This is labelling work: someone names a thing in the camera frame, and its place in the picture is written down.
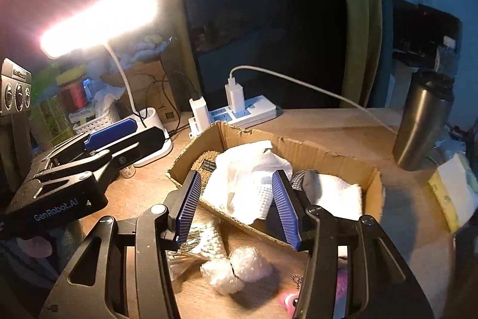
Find white charging cable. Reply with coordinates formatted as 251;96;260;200
229;65;396;135

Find white charger plug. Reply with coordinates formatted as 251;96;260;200
224;77;245;114

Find brown cardboard carton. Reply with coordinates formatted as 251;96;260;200
101;59;180;123

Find steel tumbler with black lid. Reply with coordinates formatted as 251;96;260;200
392;68;455;172

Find dark window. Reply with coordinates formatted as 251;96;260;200
175;0;348;106

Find paper cups pack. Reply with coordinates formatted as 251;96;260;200
32;65;75;148

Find white crumpled paper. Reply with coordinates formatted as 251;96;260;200
91;82;125;110

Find person's left hand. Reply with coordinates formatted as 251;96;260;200
17;235;53;260

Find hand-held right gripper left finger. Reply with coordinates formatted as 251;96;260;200
39;170;202;319

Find white plastic basket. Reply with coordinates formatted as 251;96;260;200
73;106;122;135

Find red can with yellow lid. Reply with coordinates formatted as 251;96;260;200
56;65;92;110

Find white power strip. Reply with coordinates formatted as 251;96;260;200
189;95;278;138

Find cotton swab bag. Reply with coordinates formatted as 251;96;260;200
166;222;228;278

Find white plastic bag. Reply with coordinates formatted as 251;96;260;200
121;35;174;63

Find brown cardboard box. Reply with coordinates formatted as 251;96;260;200
165;122;385;248

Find white desk lamp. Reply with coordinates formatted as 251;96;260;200
39;0;174;167

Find yellow white tissue pack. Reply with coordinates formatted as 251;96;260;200
428;152;478;233

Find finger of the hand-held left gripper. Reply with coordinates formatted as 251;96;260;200
28;128;166;189
47;118;137;164

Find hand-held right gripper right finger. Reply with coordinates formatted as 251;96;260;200
272;171;436;319

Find white power adapter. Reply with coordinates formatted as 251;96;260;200
189;97;210;133

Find black computer monitor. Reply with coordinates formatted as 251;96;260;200
392;0;462;54

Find plastic white ball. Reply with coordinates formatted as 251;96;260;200
229;246;273;282
200;259;240;296

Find clear water bottle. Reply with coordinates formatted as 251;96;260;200
435;37;458;80

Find pink soft toy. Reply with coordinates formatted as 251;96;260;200
278;274;303;318

